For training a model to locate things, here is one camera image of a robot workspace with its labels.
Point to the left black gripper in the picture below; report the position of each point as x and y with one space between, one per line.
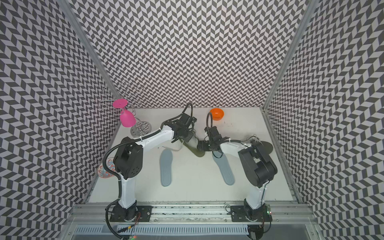
188 138

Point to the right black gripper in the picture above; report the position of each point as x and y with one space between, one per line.
202 146

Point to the olive green sandal with laces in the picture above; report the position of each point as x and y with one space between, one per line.
191 145

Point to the grey-blue insole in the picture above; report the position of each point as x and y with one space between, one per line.
224 167
166 159

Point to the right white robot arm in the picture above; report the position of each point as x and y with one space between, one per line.
257 164

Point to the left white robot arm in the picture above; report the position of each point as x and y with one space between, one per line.
125 161

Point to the orange bowl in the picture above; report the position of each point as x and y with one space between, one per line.
217 114

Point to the pink plastic wine glass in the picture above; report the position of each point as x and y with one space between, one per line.
127 118

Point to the silver wire glass rack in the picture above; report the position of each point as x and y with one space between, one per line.
134 98

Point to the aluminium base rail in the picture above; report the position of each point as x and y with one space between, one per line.
201 219

